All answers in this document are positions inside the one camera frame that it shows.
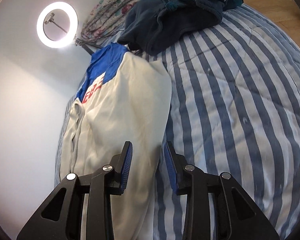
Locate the floral folded blanket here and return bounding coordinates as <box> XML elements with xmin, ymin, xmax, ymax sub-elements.
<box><xmin>81</xmin><ymin>0</ymin><xmax>141</xmax><ymax>43</ymax></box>

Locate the black tripod stand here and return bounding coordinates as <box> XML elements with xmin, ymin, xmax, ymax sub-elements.
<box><xmin>75</xmin><ymin>38</ymin><xmax>103</xmax><ymax>55</ymax></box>

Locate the beige and blue jacket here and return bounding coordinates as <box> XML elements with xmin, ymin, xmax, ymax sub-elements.
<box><xmin>55</xmin><ymin>43</ymin><xmax>172</xmax><ymax>239</ymax></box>

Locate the dark navy garment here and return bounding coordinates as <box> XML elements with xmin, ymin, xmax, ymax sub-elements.
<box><xmin>117</xmin><ymin>0</ymin><xmax>243</xmax><ymax>56</ymax></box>

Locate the ring light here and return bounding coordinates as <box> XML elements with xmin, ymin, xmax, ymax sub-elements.
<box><xmin>37</xmin><ymin>2</ymin><xmax>78</xmax><ymax>49</ymax></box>

